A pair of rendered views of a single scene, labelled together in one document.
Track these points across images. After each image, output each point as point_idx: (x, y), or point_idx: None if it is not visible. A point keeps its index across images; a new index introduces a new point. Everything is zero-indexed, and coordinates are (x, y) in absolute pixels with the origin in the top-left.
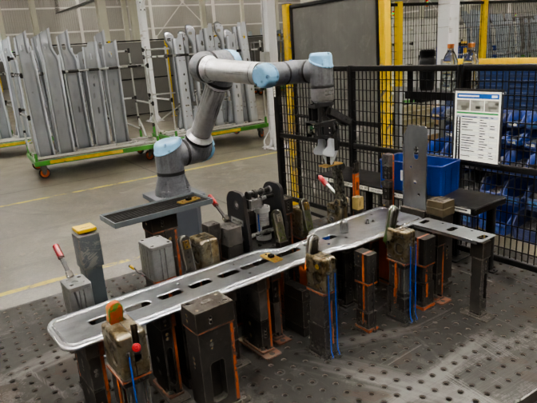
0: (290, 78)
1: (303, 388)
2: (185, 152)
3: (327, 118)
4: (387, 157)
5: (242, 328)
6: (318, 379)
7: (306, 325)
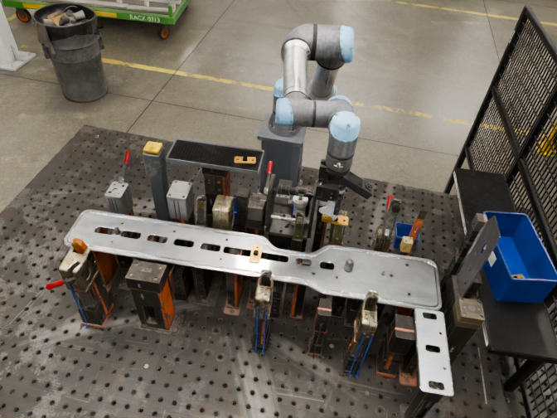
0: (313, 125)
1: (209, 357)
2: None
3: (336, 182)
4: (476, 221)
5: None
6: (225, 359)
7: (272, 310)
